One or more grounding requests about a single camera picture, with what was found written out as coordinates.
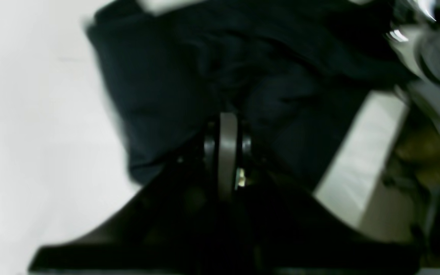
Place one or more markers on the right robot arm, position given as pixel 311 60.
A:
pixel 415 34

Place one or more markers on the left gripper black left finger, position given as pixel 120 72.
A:
pixel 162 229

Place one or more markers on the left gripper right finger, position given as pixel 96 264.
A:
pixel 293 206

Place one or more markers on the black T-shirt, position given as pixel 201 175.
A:
pixel 296 70

